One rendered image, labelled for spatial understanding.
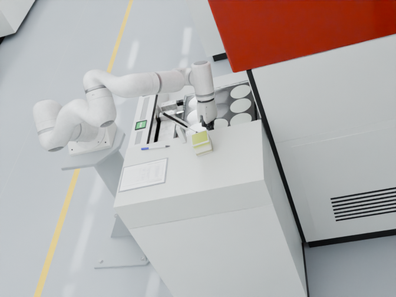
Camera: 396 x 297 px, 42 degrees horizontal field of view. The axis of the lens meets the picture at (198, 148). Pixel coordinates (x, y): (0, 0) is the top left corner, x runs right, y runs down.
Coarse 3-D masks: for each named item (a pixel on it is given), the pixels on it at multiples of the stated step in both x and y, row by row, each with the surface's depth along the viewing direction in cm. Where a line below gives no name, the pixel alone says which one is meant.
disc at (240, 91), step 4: (236, 88) 251; (240, 88) 250; (244, 88) 249; (248, 88) 248; (232, 92) 250; (236, 92) 249; (240, 92) 248; (244, 92) 247; (248, 92) 246; (232, 96) 247; (236, 96) 246; (240, 96) 245; (244, 96) 244
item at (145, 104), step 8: (144, 96) 262; (152, 96) 259; (144, 104) 257; (152, 104) 254; (136, 112) 254; (144, 112) 252; (152, 112) 249; (136, 120) 248; (144, 128) 241; (136, 136) 240; (144, 136) 237; (128, 144) 237; (136, 144) 235; (144, 144) 233
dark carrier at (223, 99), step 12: (240, 84) 252; (192, 96) 258; (216, 96) 252; (228, 96) 249; (252, 96) 242; (192, 108) 251; (228, 108) 242; (252, 108) 236; (192, 120) 244; (228, 120) 235; (252, 120) 230; (192, 132) 238
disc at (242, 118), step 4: (236, 116) 235; (240, 116) 234; (244, 116) 234; (248, 116) 233; (232, 120) 234; (236, 120) 233; (240, 120) 232; (244, 120) 231; (248, 120) 231; (232, 124) 232; (236, 124) 231
